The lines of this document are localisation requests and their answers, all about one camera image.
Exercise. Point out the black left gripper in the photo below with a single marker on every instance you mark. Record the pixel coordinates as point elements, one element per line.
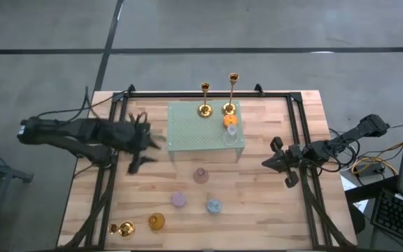
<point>135,136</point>

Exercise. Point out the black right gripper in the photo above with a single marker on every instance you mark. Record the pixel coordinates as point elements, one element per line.
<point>289,157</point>

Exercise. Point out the clear glass candlestick holder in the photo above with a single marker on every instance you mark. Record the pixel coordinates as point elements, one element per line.
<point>230,138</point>

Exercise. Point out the pink patterned candle tin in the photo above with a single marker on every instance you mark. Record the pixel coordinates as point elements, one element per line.
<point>178,199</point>

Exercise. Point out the orange patterned candle tin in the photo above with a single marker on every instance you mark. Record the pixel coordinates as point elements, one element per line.
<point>230,120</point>

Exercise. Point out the medium brass candlestick holder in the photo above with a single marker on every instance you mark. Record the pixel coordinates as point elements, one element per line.
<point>205,111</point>

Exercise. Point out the tall brass candlestick holder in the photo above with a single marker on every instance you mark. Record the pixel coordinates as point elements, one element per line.
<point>228,109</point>

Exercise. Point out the blue floral candle tin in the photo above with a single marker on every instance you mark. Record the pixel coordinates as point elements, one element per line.
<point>214,206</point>

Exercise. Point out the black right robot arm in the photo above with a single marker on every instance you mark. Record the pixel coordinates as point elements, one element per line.
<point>348,134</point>

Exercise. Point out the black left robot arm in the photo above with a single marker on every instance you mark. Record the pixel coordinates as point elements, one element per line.
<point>82,129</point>

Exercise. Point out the green perforated metal riser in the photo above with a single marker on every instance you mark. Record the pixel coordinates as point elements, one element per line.
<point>194,133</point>

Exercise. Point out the pink glass candlestick holder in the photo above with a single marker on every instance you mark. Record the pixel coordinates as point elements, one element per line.
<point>201,176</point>

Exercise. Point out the amber glass candlestick holder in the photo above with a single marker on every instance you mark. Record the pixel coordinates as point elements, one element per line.
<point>156,222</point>

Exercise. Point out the short brass candlestick holder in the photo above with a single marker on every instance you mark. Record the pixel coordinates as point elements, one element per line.
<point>126,230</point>

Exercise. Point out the black power adapter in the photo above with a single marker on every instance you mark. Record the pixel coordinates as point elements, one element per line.
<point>373,170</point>

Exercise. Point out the black keyboard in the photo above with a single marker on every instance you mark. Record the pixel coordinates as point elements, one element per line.
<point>397,217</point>

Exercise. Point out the black aluminium frame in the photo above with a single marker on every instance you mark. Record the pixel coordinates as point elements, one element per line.
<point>205,94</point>

